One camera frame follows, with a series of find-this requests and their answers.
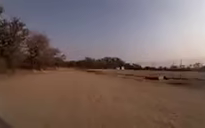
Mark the pale flat field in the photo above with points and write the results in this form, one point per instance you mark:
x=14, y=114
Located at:
x=176, y=74

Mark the white building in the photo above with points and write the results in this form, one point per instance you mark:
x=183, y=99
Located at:
x=120, y=68

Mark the sandy dirt ground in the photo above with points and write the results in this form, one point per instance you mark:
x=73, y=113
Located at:
x=100, y=103

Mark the row of trees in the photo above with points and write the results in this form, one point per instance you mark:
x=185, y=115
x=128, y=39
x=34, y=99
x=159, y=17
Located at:
x=13, y=46

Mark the distant tree line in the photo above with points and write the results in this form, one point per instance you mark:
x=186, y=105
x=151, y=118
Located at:
x=103, y=62

